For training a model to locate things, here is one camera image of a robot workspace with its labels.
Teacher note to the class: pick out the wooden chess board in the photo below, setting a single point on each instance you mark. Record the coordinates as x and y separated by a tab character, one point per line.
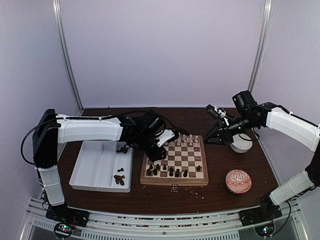
182	158

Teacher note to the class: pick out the red patterned bowl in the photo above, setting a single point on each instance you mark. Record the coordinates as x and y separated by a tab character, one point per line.
238	181

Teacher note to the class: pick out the right aluminium corner post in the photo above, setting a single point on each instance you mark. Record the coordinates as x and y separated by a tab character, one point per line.
261	47

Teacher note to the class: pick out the dark chess pieces upper pile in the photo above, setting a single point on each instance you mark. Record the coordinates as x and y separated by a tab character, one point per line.
123	149

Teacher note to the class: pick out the aluminium front rail frame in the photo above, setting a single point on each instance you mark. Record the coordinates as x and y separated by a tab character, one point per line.
221	225

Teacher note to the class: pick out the dark chess piece corner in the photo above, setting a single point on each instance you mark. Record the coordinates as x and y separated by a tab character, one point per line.
148	172

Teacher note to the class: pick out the white chess pieces group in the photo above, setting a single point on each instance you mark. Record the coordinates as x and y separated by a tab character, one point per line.
186	141

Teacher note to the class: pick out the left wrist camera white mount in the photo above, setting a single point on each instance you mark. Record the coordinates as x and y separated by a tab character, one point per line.
167	135

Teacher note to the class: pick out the white ceramic bowl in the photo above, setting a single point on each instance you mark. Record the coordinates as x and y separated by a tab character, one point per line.
241	144

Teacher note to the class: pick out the dark chess pieces lower pile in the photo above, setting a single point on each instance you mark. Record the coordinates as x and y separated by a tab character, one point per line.
119	179

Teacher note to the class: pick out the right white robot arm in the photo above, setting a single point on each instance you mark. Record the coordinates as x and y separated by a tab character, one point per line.
291	137

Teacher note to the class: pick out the dark chess piece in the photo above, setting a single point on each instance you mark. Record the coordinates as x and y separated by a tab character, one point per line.
185	173
171	171

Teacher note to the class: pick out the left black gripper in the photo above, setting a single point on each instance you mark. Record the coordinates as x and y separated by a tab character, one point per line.
155	156

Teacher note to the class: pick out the dark chess pieces pile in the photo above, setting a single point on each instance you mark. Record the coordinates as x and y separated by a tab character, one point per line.
123	149
119	179

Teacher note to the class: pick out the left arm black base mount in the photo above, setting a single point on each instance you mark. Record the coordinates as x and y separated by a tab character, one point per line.
69	216

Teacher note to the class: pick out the right wrist camera with cable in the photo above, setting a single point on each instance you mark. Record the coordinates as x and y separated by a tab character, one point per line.
217	113

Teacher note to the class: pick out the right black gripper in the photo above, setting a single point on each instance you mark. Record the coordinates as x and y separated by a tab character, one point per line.
224	133

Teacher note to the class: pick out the left aluminium corner post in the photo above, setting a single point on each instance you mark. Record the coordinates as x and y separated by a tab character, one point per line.
56	4

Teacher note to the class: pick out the aluminium corner post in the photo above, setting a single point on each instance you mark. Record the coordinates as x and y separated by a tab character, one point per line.
261	47
56	4

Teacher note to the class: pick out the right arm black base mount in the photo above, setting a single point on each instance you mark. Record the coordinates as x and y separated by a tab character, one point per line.
256	215

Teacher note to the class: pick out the white plastic divided tray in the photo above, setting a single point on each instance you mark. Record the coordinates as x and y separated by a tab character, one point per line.
96	165

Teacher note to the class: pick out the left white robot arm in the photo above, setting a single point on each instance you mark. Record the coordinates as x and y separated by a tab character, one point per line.
143	130

